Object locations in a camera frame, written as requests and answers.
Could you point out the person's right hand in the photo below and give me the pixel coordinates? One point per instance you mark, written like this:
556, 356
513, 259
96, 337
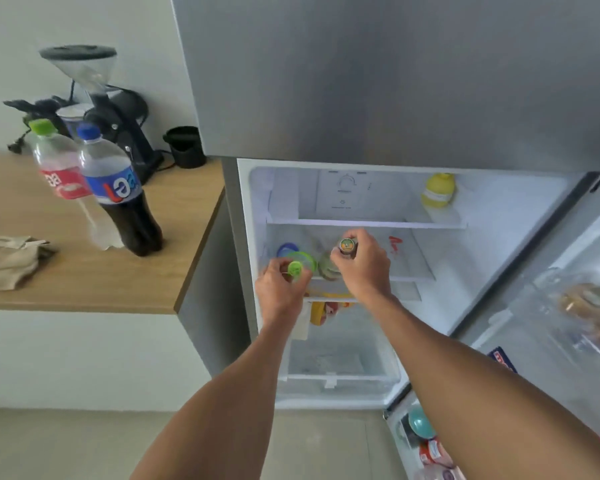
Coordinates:
365, 274

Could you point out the black power plug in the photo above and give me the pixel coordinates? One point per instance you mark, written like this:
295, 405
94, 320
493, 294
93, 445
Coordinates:
16, 144

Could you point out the blue lidded container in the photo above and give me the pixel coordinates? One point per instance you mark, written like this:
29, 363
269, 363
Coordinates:
286, 249

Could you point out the person's left forearm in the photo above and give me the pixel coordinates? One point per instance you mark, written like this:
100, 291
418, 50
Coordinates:
220, 409

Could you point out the grey refrigerator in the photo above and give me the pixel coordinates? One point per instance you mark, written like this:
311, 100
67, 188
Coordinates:
395, 94

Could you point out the greenish glass jar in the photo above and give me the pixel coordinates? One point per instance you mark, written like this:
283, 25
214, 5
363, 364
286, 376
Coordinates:
327, 268

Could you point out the person's right forearm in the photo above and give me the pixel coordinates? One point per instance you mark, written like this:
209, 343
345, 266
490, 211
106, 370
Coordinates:
480, 404

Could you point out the blue and red packet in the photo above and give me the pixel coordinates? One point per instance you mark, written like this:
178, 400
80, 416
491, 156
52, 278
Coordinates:
502, 359

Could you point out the clear crisper drawer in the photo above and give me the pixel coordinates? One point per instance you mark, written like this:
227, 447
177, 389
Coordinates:
340, 364

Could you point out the person's left thumb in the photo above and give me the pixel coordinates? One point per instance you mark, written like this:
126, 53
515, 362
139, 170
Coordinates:
305, 282

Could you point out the person's left hand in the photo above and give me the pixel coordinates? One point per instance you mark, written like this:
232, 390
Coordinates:
277, 294

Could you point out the black cup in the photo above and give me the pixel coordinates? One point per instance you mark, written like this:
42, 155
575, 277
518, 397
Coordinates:
185, 147

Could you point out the person's right thumb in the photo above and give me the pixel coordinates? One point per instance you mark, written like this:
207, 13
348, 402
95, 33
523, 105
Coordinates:
339, 262

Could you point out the clear soda bottle green cap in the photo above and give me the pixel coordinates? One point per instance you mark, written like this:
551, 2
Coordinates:
62, 179

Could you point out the red labelled jar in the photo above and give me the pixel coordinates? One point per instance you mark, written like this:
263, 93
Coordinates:
434, 452

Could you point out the beige cloth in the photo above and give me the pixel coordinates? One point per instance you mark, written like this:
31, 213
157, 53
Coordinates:
12, 262

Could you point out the dark cola bottle blue cap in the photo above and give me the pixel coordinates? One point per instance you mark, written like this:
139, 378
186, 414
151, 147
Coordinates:
117, 194

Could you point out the clear plastic cup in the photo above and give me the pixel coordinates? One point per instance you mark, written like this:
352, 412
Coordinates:
72, 117

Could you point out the orange and green capped bottle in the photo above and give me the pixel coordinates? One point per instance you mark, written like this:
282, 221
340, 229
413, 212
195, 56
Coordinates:
347, 245

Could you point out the teal lidded jar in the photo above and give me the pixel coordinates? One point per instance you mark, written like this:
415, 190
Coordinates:
421, 423

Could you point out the glass refrigerator shelf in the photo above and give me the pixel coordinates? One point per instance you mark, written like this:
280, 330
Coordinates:
370, 222
410, 262

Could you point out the black coffee grinder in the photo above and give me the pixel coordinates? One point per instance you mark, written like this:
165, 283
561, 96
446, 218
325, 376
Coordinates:
105, 104

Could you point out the green lidded container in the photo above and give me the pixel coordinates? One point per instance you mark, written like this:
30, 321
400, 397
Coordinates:
306, 258

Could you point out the yellow jar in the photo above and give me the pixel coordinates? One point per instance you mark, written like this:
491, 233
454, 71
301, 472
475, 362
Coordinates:
438, 190

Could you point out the yellow and orange packet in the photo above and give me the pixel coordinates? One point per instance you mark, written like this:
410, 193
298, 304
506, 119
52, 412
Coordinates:
321, 312

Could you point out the clear plastic food container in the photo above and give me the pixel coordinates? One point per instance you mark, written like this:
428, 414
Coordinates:
575, 309

